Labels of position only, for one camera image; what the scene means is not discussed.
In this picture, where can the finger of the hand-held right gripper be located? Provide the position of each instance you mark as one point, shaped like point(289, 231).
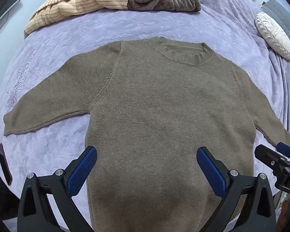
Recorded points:
point(288, 151)
point(270, 158)

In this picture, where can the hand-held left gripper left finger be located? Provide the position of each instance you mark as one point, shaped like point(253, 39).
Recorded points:
point(83, 171)

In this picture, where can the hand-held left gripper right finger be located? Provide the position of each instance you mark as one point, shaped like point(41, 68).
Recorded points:
point(211, 174)

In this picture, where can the olive knit sweater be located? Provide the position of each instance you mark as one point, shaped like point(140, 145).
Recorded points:
point(164, 106)

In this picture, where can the dark red phone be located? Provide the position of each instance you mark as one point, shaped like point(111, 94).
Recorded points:
point(4, 164)

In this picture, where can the white round pleated pillow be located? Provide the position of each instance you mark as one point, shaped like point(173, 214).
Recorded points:
point(273, 33)

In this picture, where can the grey cushion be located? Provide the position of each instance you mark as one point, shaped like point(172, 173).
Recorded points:
point(282, 14)

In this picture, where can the lavender embossed blanket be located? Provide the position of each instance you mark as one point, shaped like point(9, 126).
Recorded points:
point(183, 24)

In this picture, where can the cream striped garment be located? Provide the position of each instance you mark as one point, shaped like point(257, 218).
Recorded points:
point(87, 2)

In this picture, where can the white framed monitor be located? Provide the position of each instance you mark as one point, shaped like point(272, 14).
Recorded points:
point(2, 9)

